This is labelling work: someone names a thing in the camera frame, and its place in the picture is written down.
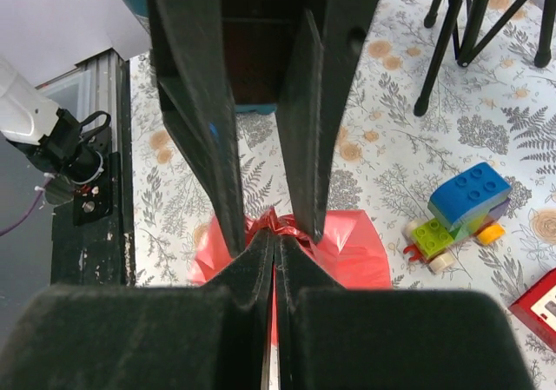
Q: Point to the red window toy brick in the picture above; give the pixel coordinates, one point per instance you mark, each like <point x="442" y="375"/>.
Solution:
<point x="536" y="309"/>

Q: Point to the red plastic trash bag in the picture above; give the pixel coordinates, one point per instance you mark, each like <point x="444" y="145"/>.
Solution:
<point x="350" y="250"/>

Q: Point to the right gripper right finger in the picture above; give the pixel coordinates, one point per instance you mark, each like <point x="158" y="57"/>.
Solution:
<point x="331" y="337"/>

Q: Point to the aluminium frame rail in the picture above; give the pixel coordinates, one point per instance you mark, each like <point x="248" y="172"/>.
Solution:
<point x="99" y="83"/>

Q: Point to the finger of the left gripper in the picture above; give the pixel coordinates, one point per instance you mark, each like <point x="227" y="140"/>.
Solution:
<point x="328" y="45"/>
<point x="197" y="105"/>

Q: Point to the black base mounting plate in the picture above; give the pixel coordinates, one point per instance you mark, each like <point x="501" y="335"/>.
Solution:
<point x="93" y="236"/>

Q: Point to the teal plastic trash bin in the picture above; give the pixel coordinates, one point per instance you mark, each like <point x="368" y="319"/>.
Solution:
<point x="139" y="9"/>

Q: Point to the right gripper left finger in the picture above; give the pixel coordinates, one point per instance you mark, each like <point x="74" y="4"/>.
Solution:
<point x="216" y="336"/>

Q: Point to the colourful toy brick car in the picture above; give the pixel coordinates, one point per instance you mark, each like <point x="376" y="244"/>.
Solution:
<point x="467" y="206"/>

